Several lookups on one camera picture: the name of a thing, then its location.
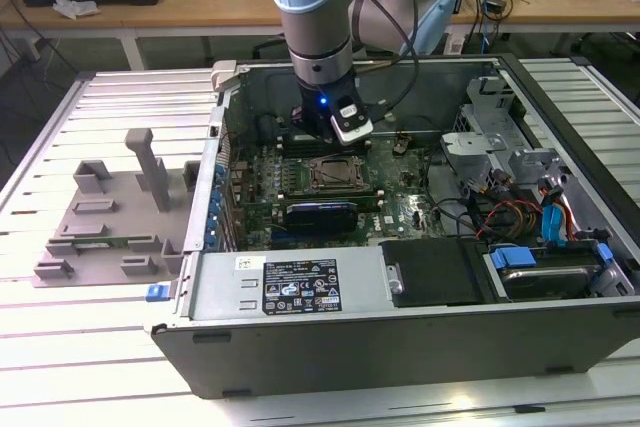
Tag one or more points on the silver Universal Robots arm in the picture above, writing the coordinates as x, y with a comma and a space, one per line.
310, 2

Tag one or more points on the CPU socket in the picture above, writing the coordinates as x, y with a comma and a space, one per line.
313, 183

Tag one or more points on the black RAM slot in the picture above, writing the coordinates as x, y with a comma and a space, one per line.
305, 146
310, 151

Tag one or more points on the round coin cell battery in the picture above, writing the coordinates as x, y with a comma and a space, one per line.
400, 145

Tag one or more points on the grey plastic case foot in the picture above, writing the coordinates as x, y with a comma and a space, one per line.
220, 78

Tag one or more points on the black graphics card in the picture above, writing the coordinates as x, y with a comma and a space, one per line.
320, 219

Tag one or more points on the green motherboard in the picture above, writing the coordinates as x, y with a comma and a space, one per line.
400, 187

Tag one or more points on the grey metal drive cage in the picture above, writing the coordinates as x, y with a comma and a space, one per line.
472, 144

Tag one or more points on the grey power supply unit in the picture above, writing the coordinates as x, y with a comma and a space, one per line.
225, 292

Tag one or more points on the small black adapter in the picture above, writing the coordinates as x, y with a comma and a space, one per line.
495, 4

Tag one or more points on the bare green RAM stick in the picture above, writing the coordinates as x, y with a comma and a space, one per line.
117, 243

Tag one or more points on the blue plastic case latch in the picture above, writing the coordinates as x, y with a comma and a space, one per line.
156, 293

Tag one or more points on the black open PC case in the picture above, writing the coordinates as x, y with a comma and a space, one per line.
350, 357

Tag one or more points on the crumpled white paper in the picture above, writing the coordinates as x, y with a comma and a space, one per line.
75, 7

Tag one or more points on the grey plastic parts rack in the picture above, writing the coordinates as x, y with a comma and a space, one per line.
100, 267

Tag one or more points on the hard disk in blue carrier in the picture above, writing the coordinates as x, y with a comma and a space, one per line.
545, 279

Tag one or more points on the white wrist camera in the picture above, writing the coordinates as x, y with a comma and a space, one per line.
352, 129

